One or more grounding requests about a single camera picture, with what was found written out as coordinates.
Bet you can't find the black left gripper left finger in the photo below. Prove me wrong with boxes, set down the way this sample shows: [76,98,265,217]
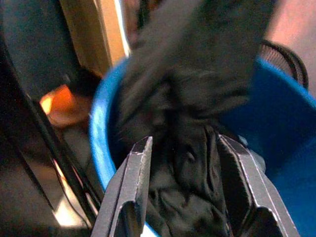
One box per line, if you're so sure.
[90,136,154,237]

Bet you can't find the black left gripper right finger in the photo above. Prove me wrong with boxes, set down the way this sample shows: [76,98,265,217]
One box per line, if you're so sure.
[217,134,301,237]

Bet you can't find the black cloth garment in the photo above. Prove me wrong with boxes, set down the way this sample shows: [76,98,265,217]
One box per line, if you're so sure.
[116,0,275,237]

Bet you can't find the blue plastic laundry basket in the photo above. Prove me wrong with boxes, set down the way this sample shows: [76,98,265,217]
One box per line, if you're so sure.
[89,57,316,237]

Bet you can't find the dark glossy appliance door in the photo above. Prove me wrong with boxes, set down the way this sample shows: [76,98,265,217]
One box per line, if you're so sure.
[0,0,104,237]

